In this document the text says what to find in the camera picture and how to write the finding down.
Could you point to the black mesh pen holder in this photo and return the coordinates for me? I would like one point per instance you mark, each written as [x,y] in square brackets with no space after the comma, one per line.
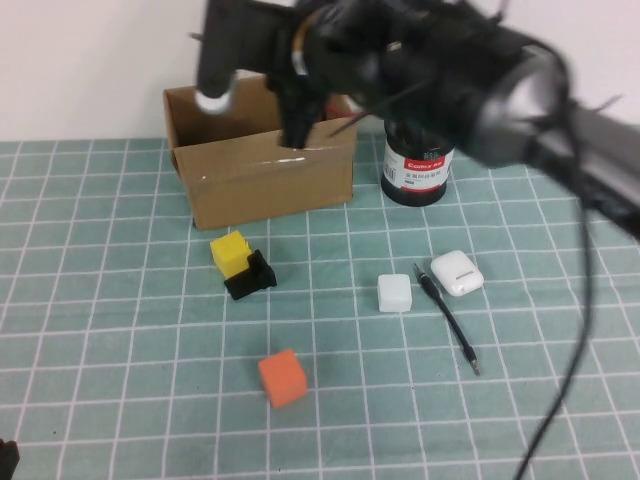
[417,175]

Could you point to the brown cardboard box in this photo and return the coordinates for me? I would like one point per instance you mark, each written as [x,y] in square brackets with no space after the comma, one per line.
[270,185]

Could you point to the green grid tablecloth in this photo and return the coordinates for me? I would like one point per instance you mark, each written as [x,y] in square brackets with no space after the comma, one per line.
[100,325]

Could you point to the orange block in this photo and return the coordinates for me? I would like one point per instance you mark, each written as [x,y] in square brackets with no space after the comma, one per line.
[281,378]

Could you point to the black plastic bracket block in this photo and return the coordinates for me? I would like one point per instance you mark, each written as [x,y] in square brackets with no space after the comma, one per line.
[252,282]

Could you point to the yellow block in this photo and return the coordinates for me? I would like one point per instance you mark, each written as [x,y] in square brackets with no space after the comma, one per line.
[227,252]

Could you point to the white earbuds case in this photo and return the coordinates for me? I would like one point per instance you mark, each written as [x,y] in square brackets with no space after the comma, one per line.
[456,272]

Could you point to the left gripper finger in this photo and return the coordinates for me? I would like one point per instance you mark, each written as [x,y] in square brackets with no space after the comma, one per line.
[7,462]

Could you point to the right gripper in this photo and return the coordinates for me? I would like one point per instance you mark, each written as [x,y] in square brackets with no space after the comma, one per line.
[330,50]

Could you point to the white cube block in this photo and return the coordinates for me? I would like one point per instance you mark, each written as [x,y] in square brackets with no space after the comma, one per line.
[394,294]

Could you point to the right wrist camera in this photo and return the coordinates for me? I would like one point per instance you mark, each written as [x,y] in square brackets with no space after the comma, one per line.
[230,55]

